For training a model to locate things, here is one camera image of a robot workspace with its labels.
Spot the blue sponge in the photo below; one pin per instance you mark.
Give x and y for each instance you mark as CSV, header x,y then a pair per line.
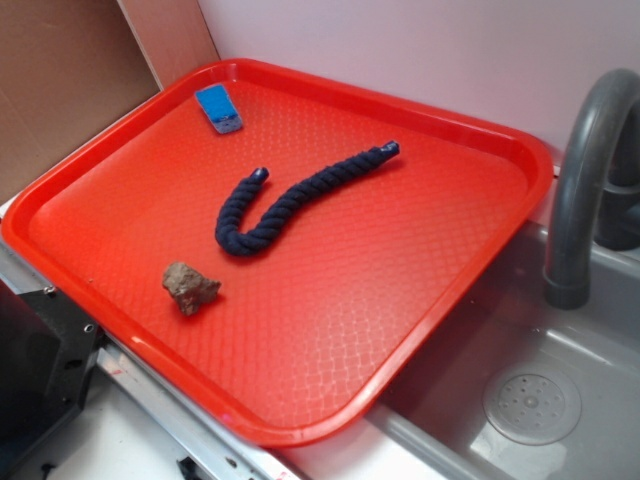
x,y
219,109

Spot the red plastic tray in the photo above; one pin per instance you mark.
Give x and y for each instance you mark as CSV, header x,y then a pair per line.
x,y
303,337

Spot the brown rock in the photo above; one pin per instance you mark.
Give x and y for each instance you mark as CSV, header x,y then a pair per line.
x,y
188,288

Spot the grey plastic sink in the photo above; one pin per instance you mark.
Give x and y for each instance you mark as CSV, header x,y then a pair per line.
x,y
508,387

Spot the grey plastic faucet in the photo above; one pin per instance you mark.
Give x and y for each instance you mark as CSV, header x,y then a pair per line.
x,y
597,194

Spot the brown cardboard panel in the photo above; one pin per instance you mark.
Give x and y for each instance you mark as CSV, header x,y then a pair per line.
x,y
69,69

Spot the silver metal rail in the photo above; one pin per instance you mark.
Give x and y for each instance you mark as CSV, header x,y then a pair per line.
x,y
134,426

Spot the black metal bracket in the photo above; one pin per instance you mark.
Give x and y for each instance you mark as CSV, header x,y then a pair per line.
x,y
49,348

